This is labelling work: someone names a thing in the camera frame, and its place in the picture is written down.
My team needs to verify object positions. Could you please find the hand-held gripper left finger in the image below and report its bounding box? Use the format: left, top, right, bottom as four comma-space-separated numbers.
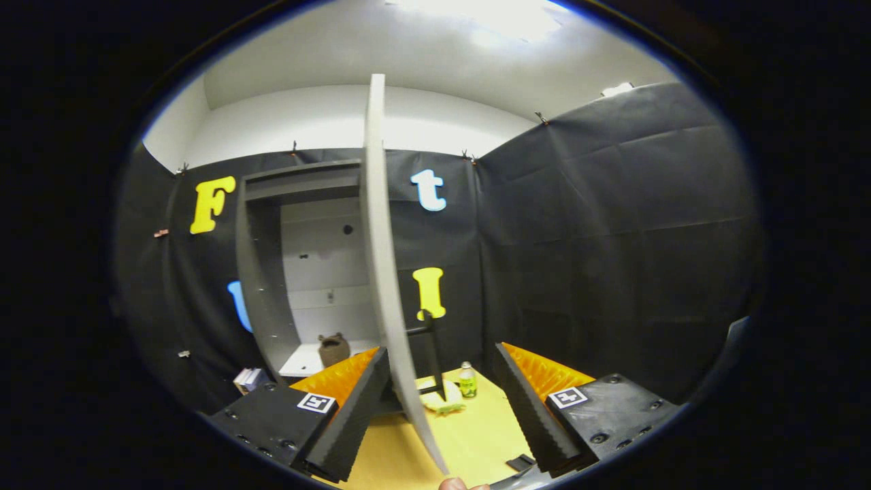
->
208, 346, 392, 484

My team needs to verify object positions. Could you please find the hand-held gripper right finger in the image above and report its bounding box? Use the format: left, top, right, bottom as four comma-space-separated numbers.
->
493, 342, 685, 478

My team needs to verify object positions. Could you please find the brown plush shoe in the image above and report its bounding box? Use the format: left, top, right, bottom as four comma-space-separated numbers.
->
318, 332, 351, 368

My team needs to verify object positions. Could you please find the grey shoe cabinet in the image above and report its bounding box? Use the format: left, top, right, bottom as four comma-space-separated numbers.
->
235, 159, 402, 416

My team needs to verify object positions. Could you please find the beige shoe cabinet door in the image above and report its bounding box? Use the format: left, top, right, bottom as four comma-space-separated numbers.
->
361, 73, 451, 475

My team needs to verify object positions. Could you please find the black backdrop cloth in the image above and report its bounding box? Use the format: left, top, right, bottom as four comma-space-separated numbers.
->
112, 82, 766, 423

